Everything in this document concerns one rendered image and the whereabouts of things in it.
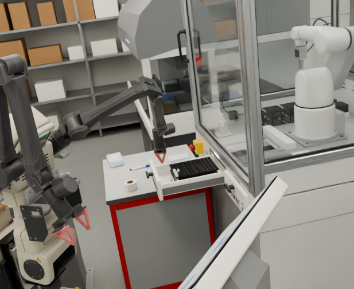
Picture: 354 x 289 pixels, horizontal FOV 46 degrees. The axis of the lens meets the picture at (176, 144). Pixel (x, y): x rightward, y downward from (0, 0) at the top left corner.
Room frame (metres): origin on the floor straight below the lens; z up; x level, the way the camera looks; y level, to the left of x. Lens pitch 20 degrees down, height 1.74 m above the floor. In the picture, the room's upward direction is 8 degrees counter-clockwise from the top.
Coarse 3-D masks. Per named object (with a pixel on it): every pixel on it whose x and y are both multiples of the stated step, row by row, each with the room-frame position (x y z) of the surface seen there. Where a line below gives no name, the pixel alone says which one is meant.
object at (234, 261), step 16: (272, 192) 1.03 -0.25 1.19; (256, 208) 0.94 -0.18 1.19; (272, 208) 0.97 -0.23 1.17; (240, 224) 0.87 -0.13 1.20; (256, 224) 0.89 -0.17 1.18; (240, 240) 0.82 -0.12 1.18; (224, 256) 0.76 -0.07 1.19; (240, 256) 0.78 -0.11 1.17; (256, 256) 0.95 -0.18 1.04; (208, 272) 0.71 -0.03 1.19; (224, 272) 0.73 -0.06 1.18; (240, 272) 0.88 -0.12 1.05; (256, 272) 0.90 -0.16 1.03; (192, 288) 0.68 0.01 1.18; (208, 288) 0.68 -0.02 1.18; (224, 288) 0.86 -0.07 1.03; (240, 288) 0.84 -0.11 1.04
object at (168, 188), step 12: (204, 156) 2.08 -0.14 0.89; (156, 168) 2.04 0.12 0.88; (168, 168) 2.05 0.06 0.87; (168, 180) 1.96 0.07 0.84; (180, 180) 1.82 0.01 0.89; (192, 180) 1.82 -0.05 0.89; (204, 180) 1.83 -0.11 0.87; (216, 180) 1.84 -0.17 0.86; (168, 192) 1.80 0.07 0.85; (180, 192) 1.81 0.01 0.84
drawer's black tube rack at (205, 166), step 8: (192, 160) 2.04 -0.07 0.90; (200, 160) 2.02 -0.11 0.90; (208, 160) 2.01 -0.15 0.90; (176, 168) 1.97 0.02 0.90; (184, 168) 1.94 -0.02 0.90; (192, 168) 1.93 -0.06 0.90; (200, 168) 1.92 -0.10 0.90; (208, 168) 1.91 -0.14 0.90; (216, 168) 1.89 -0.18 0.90; (184, 176) 1.85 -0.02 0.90; (192, 176) 1.90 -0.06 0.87
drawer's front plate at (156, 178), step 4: (152, 160) 2.05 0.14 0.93; (152, 164) 1.99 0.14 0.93; (152, 168) 1.93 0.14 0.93; (156, 172) 1.88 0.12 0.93; (156, 176) 1.83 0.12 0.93; (156, 180) 1.79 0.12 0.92; (160, 180) 1.78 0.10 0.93; (156, 184) 1.83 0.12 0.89; (160, 184) 1.78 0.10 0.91; (160, 188) 1.78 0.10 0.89; (160, 192) 1.78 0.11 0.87; (160, 196) 1.78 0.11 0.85; (160, 200) 1.78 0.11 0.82
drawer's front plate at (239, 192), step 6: (228, 174) 1.74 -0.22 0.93; (228, 180) 1.73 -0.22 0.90; (234, 180) 1.67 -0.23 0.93; (234, 186) 1.65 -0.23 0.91; (240, 186) 1.60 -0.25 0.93; (234, 192) 1.65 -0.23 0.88; (240, 192) 1.56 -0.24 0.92; (234, 198) 1.66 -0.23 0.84; (240, 198) 1.57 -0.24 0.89; (246, 198) 1.51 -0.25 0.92; (240, 204) 1.58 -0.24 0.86; (246, 204) 1.51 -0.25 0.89; (240, 210) 1.58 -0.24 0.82
